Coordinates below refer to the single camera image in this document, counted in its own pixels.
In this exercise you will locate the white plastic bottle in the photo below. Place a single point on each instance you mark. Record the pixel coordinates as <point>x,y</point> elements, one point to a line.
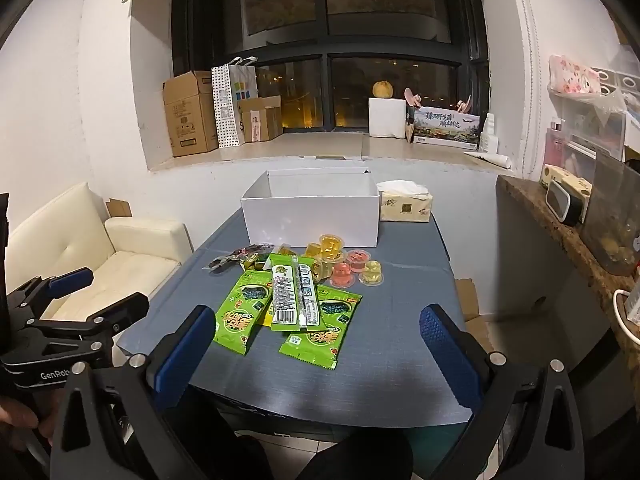
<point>489,142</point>

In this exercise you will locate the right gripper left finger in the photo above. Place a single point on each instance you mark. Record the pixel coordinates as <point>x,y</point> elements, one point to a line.
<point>112,422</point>

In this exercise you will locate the yellow tissue pack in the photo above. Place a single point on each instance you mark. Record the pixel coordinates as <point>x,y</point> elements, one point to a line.
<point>405,201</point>

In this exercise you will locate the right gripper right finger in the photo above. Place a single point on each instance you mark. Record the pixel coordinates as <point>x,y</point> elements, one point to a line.
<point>547,437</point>

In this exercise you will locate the blue table mat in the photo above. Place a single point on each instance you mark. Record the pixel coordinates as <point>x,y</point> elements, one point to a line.
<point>383,376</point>

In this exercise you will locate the cream leather sofa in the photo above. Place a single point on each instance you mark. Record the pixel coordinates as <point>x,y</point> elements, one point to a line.
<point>125,254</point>

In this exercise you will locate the pink jelly cup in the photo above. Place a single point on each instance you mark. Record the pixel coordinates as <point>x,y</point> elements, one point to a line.
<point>342,276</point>
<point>357,259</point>

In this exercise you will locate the small open cardboard box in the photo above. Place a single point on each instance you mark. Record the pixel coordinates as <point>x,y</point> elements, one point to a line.
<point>261,119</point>

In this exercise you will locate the white foam box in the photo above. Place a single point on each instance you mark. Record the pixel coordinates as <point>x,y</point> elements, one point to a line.
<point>387,118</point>

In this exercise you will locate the person's left hand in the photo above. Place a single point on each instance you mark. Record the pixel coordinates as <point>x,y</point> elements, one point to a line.
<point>18,415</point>

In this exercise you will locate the dark meat snack packet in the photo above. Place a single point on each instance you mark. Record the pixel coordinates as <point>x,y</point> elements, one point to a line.
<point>251,257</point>

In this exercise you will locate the wall rack shelf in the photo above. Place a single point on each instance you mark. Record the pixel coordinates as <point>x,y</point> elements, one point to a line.
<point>596,111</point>

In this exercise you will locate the orange pomelo fruit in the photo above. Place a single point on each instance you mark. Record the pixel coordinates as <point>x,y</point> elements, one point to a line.
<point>383,89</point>

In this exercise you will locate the tall brown cardboard box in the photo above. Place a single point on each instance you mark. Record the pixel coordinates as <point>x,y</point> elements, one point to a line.
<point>189,111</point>

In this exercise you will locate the green seaweed snack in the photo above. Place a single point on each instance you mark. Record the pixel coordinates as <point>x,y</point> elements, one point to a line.
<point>242,309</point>
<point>322,332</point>

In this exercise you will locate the floor cardboard box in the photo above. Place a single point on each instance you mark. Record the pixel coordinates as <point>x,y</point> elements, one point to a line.
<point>474,323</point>

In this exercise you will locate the white dotted shopping bag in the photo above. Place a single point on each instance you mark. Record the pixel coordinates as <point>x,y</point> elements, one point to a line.
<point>232,83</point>

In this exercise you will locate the clear plastic container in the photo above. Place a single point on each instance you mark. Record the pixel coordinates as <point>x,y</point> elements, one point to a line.
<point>611,227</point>

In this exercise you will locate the pale yellow jelly cup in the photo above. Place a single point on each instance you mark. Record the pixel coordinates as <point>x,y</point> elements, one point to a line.
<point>371,273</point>

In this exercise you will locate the white open cardboard box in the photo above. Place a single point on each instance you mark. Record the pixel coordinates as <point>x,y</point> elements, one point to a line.
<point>297,206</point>

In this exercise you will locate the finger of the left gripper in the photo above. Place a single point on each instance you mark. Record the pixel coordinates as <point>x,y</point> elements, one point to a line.
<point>38,293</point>
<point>109,321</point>

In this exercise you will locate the green snack pack barcode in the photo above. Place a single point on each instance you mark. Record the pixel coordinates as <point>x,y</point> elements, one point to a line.
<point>294,303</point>

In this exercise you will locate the printed landscape carton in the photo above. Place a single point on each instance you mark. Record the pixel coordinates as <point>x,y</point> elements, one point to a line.
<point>446,127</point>

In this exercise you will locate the white speaker device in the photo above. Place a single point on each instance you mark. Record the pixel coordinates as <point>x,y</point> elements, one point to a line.
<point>564,203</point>

